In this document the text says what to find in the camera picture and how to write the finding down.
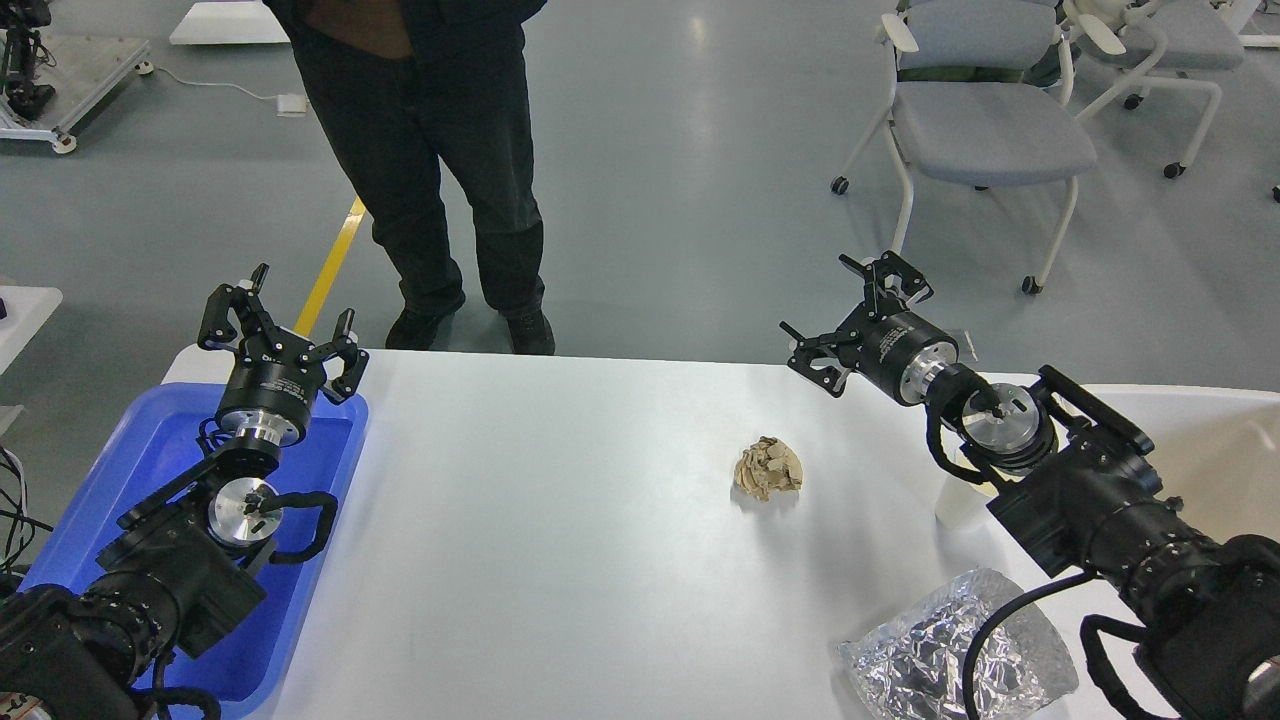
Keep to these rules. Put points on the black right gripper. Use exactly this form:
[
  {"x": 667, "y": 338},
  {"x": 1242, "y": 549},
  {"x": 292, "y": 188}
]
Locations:
[{"x": 896, "y": 350}]

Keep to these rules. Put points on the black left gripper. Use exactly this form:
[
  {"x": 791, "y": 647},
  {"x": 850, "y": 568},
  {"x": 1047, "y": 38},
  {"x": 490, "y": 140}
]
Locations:
[{"x": 274, "y": 384}]

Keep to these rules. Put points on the white paper cup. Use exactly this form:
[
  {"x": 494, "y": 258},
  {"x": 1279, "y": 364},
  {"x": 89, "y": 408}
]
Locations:
[{"x": 962, "y": 505}]

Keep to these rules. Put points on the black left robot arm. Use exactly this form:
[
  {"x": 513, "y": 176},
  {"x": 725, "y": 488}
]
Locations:
[{"x": 182, "y": 575}]

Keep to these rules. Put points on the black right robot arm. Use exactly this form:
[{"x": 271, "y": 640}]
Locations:
[{"x": 1075, "y": 489}]

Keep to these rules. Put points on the crumpled brown paper ball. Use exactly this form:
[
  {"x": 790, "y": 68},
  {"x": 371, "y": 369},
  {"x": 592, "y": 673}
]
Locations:
[{"x": 768, "y": 467}]

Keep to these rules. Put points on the white side table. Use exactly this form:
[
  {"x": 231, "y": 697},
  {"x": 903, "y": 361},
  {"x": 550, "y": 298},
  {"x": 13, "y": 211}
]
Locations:
[{"x": 26, "y": 309}]

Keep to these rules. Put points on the person in black clothes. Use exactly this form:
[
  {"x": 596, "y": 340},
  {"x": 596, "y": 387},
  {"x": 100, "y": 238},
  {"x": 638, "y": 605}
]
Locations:
[{"x": 405, "y": 90}]

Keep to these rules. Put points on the white floor board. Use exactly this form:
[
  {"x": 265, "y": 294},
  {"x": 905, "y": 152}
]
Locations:
[{"x": 209, "y": 23}]

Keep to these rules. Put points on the crumpled aluminium foil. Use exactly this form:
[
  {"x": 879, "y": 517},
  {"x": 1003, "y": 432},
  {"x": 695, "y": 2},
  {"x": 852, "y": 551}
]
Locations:
[{"x": 912, "y": 667}]

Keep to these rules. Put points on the blue plastic tray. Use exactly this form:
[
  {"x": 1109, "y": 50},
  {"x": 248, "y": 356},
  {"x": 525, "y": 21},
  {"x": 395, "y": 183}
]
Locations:
[{"x": 153, "y": 443}]

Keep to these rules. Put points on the wheeled equipment platform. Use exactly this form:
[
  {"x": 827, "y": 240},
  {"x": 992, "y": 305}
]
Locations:
[{"x": 50, "y": 83}]

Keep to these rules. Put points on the beige plastic bin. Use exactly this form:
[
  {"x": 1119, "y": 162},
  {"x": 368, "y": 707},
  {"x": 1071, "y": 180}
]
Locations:
[{"x": 1217, "y": 448}]

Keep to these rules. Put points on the white power adapter with cable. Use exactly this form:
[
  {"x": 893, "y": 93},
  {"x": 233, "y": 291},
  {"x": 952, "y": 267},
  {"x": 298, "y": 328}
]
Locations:
[{"x": 285, "y": 105}]

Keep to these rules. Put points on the grey chair white frame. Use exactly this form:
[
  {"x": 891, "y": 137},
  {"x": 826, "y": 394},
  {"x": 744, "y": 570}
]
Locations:
[{"x": 981, "y": 134}]

